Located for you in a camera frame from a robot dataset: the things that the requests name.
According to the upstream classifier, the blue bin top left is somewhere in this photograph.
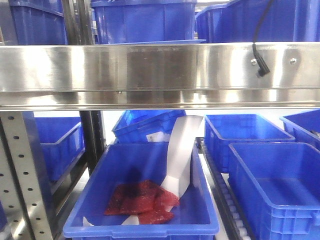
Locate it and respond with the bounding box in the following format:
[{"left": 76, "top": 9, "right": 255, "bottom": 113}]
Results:
[{"left": 9, "top": 0, "right": 68, "bottom": 45}]

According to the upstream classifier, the tilted blue bin centre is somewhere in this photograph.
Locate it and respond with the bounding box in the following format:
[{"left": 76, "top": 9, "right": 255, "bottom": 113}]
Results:
[{"left": 112, "top": 109, "right": 186, "bottom": 144}]

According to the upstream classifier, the blue bin front right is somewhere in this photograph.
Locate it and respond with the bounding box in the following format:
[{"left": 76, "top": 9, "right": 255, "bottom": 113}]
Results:
[{"left": 228, "top": 142, "right": 320, "bottom": 240}]

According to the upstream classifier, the blue bin top right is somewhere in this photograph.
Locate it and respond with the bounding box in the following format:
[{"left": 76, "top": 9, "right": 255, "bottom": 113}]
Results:
[{"left": 195, "top": 0, "right": 320, "bottom": 43}]

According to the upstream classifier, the blue bin with red bag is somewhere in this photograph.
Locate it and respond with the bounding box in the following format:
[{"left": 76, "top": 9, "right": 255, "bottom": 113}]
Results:
[{"left": 63, "top": 142, "right": 220, "bottom": 240}]

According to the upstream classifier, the perforated steel shelf post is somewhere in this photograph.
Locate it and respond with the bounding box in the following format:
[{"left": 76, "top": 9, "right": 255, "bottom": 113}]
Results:
[{"left": 0, "top": 111, "right": 56, "bottom": 240}]

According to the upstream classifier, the steel shelf beam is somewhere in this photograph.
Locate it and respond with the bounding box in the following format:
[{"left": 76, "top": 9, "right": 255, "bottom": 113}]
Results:
[{"left": 0, "top": 42, "right": 320, "bottom": 111}]

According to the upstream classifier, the blue bin lower left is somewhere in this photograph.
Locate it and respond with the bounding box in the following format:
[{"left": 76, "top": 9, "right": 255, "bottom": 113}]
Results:
[{"left": 35, "top": 117, "right": 85, "bottom": 181}]

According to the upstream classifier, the blue bin top centre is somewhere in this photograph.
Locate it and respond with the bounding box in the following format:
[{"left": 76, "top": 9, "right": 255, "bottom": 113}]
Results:
[{"left": 91, "top": 0, "right": 197, "bottom": 44}]

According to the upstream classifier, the white paper strip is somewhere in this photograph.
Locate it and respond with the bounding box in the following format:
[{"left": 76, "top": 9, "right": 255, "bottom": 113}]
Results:
[{"left": 121, "top": 114, "right": 205, "bottom": 226}]

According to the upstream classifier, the black cable with plug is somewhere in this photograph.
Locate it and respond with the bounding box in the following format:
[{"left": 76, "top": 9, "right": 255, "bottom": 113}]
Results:
[{"left": 251, "top": 0, "right": 276, "bottom": 78}]

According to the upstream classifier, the blue bin far right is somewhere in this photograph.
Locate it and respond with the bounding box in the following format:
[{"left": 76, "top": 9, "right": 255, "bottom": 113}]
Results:
[{"left": 280, "top": 108, "right": 320, "bottom": 150}]

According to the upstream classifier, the red mesh bag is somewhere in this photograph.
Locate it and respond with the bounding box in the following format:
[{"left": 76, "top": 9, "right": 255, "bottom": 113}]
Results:
[{"left": 104, "top": 179, "right": 180, "bottom": 225}]

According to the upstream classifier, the roller conveyor rail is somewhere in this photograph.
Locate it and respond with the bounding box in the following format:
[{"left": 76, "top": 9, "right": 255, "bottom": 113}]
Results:
[{"left": 195, "top": 137, "right": 255, "bottom": 240}]

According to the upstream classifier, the blue bin back right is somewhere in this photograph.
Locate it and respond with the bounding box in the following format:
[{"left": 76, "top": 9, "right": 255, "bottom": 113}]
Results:
[{"left": 204, "top": 114, "right": 296, "bottom": 173}]

